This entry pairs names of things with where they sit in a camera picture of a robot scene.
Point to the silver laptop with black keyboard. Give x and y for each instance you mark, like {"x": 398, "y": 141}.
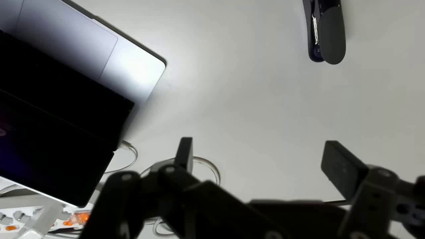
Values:
{"x": 71, "y": 88}

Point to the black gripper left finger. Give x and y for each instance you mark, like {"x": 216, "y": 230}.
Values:
{"x": 184, "y": 157}

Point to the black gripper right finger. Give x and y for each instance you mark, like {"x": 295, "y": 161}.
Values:
{"x": 345, "y": 170}

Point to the white power strip orange switches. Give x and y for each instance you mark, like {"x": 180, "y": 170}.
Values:
{"x": 15, "y": 218}

